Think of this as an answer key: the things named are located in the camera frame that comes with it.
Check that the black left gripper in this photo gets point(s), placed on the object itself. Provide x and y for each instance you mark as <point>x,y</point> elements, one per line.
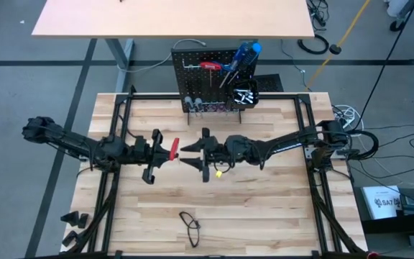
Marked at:
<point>147,151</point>

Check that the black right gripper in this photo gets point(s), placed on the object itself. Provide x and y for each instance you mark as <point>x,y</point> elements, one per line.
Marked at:
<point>235,149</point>

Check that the clear safety glasses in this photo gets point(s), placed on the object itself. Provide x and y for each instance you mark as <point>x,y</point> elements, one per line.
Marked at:
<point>191,226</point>

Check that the black screwdriver with blue cap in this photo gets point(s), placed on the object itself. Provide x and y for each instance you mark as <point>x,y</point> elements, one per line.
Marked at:
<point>252,52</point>

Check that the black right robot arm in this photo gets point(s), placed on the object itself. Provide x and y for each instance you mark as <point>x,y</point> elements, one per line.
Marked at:
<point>300,138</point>

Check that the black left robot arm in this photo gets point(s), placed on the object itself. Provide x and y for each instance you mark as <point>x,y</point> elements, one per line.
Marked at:
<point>77,142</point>

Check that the black metal peg board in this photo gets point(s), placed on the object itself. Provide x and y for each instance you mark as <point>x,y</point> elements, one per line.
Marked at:
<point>196,86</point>

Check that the black plastic peg board bin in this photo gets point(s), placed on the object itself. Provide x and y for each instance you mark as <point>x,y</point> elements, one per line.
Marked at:
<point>256,86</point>

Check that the black perforated plate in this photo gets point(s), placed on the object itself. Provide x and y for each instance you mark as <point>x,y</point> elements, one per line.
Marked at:
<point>270,83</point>

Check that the black printed spare part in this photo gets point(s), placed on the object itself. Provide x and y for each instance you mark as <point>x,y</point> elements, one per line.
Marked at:
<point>83,221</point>
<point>71,219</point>
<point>70,238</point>

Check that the light wood desk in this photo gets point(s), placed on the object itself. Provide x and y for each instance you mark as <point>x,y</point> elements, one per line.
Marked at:
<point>174,18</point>

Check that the white printed box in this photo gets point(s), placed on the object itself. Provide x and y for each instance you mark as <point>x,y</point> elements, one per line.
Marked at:
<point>370,192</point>

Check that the small red object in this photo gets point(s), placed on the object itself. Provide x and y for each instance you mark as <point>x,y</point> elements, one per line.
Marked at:
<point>372,255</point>

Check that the black equipment stand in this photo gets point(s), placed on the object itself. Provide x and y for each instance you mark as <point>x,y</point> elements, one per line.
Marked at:
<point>390,226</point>

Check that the grey cart leg with caster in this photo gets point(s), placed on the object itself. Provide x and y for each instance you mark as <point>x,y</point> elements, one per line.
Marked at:
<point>396,26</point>

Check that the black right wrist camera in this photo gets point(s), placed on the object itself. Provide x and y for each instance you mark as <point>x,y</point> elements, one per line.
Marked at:
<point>206,134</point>

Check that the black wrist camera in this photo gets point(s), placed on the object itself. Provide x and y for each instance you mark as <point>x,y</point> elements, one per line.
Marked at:
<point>206,134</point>
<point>148,176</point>

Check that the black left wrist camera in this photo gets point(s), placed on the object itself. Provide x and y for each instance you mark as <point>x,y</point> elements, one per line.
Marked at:
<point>148,176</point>

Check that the black aluminium table frame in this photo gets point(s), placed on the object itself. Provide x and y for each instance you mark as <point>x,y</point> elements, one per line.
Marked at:
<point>146,96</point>

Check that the silver multi-hook tool rail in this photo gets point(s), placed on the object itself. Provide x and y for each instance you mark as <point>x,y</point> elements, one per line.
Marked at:
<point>190,65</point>

